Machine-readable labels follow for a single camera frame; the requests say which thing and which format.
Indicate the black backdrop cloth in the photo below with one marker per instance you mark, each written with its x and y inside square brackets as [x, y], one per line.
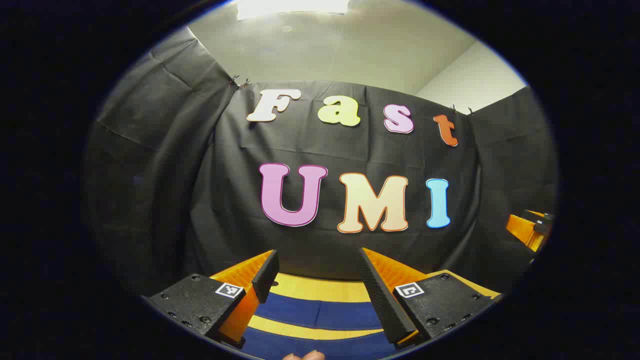
[200, 200]

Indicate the ceiling light panel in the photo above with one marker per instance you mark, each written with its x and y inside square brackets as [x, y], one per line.
[290, 7]

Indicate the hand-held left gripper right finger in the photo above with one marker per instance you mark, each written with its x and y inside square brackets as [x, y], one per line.
[385, 305]

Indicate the blue denim jeans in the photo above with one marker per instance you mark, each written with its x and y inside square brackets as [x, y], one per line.
[320, 315]

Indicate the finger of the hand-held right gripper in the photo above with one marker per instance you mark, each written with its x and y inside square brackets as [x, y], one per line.
[522, 231]

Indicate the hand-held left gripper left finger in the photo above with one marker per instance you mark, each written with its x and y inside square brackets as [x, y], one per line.
[266, 277]

